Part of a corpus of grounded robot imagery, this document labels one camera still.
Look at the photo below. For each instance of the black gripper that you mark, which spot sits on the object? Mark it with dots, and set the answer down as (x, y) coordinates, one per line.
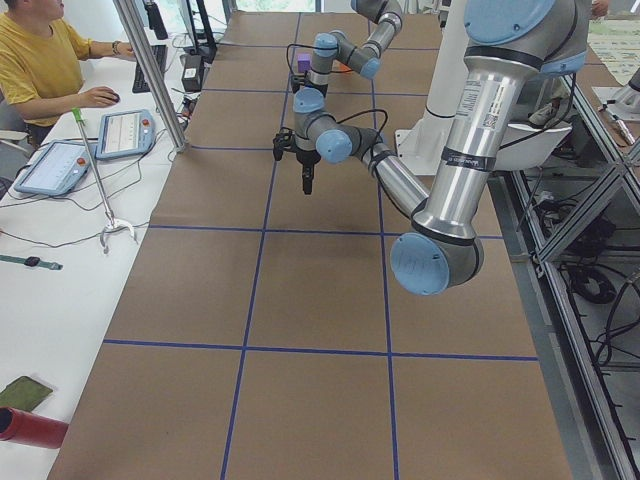
(307, 158)
(317, 88)

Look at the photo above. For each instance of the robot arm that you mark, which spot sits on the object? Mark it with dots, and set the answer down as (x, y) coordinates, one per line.
(365, 59)
(510, 42)

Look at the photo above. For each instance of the purple foam block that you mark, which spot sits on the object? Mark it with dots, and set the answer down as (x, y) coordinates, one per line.
(303, 63)

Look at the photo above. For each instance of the orange foam block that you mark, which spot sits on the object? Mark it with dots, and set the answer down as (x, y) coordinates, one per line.
(341, 67)

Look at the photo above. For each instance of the black monitor stand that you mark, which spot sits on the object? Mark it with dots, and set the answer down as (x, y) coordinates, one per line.
(198, 29)

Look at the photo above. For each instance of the black power adapter box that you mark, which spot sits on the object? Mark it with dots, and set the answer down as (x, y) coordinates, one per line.
(193, 73)

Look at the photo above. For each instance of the far teach pendant tablet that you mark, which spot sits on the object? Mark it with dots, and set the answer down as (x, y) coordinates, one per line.
(125, 134)

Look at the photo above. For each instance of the teach pendant tablet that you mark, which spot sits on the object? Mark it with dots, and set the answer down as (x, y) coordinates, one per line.
(57, 169)
(125, 134)

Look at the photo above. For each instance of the metal reacher grabber tool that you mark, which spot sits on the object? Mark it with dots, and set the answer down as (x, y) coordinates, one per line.
(114, 224)

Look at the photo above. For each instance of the near teach pendant tablet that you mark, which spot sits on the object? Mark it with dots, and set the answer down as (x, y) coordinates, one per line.
(57, 169)

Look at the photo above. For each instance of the person in yellow shirt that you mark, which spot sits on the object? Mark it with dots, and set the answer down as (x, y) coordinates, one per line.
(40, 65)

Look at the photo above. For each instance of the green cloth pouch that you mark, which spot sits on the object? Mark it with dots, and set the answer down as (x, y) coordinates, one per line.
(24, 393)

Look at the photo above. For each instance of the red cylinder bottle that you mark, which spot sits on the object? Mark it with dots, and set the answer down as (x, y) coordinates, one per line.
(30, 429)

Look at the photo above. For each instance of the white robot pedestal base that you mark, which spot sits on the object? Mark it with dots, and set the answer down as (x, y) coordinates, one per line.
(420, 147)

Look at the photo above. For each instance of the aluminium frame post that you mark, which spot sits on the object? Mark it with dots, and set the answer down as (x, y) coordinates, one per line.
(137, 36)

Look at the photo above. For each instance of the aluminium side frame rail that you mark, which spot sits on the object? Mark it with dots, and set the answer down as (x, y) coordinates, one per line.
(572, 231)

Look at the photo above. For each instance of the green strap smartwatch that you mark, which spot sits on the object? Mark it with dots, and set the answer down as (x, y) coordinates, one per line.
(31, 262)

